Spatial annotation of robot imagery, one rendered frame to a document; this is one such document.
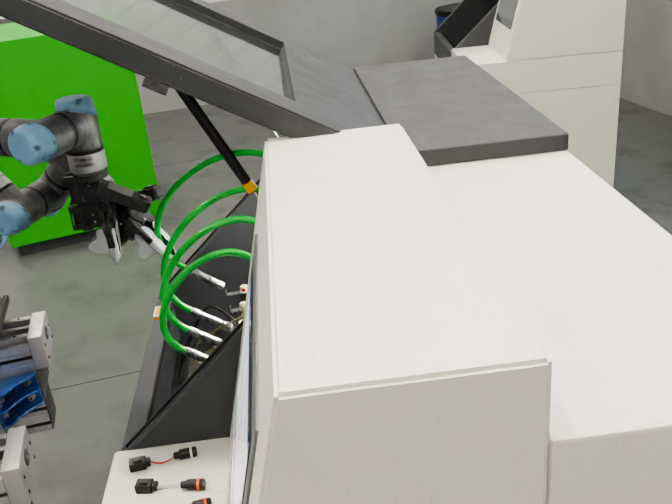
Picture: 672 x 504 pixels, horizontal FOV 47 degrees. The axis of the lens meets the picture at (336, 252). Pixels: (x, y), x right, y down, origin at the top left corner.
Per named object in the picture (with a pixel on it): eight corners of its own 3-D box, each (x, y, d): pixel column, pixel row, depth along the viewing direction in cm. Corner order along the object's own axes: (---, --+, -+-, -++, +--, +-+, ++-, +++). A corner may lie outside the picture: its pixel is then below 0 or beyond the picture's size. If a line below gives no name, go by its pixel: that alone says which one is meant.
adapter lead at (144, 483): (135, 494, 133) (133, 485, 132) (139, 485, 135) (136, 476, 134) (204, 493, 132) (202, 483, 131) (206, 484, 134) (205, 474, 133)
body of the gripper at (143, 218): (135, 242, 176) (98, 205, 176) (157, 217, 173) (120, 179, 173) (118, 250, 169) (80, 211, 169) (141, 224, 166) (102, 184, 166)
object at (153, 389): (168, 349, 212) (157, 298, 206) (184, 347, 213) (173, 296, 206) (136, 511, 156) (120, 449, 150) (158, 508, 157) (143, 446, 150)
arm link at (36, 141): (-2, 166, 146) (40, 149, 155) (42, 169, 141) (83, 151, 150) (-13, 126, 143) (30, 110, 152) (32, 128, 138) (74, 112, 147)
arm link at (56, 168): (56, 153, 176) (73, 127, 172) (90, 187, 176) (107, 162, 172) (33, 161, 170) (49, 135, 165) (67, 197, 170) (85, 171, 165)
